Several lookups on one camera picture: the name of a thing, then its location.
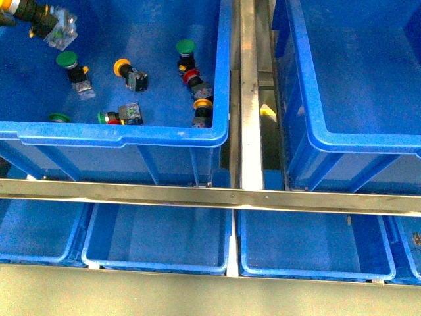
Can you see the green button lying centre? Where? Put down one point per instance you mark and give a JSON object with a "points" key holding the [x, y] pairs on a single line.
{"points": [[128, 114]]}

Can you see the lower blue bin centre-right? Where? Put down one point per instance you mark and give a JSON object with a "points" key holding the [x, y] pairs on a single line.
{"points": [[316, 246]]}

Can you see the metal roller rack frame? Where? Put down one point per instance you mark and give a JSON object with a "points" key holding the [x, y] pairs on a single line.
{"points": [[240, 183]]}

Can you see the green button back right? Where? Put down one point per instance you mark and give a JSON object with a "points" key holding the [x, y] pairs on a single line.
{"points": [[186, 61]]}

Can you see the red button lying right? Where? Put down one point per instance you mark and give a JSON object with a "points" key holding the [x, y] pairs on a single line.
{"points": [[199, 88]]}

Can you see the orange button lying centre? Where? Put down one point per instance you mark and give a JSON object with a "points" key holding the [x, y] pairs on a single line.
{"points": [[135, 79]]}

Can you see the lower blue bin far right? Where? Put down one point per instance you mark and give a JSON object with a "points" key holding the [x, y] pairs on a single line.
{"points": [[404, 239]]}

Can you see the blue bin with buttons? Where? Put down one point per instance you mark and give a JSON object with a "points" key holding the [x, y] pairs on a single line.
{"points": [[166, 149]]}

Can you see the lower blue bin far left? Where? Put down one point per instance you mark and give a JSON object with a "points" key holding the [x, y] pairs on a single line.
{"points": [[43, 232]]}

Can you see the yellow button right front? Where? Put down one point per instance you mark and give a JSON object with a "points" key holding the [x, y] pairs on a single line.
{"points": [[203, 113]]}

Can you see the empty blue middle bin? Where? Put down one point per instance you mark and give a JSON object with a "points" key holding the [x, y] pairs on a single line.
{"points": [[349, 79]]}

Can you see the green button back left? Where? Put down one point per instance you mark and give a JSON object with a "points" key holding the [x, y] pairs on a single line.
{"points": [[77, 74]]}

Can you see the green button front left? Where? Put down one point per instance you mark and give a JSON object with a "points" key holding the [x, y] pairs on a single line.
{"points": [[59, 118]]}

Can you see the lower blue bin centre-left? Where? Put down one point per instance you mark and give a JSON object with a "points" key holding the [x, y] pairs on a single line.
{"points": [[192, 240]]}

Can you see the yellow mushroom button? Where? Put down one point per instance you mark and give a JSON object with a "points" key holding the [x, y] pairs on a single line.
{"points": [[55, 25]]}

